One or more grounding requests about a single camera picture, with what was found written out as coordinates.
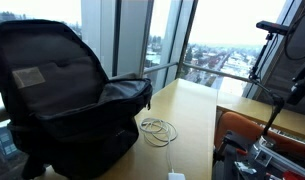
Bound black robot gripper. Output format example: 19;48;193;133
286;58;305;106

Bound white charger cable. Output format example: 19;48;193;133
139;117;187;180

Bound black backpack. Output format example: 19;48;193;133
0;19;154;180

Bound orange office chair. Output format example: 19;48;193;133
213;111;305;160

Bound red tool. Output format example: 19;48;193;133
281;170;305;180

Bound black camera stand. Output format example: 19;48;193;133
248;31;286;138

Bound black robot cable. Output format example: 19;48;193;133
284;8;305;62

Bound black stereo camera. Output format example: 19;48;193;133
255;20;296;37

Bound aluminium extrusion rail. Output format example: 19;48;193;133
248;135;305;180

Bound black clamp red handle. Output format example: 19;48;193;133
213;129;250;164

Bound grey window frame post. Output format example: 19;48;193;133
175;0;199;80

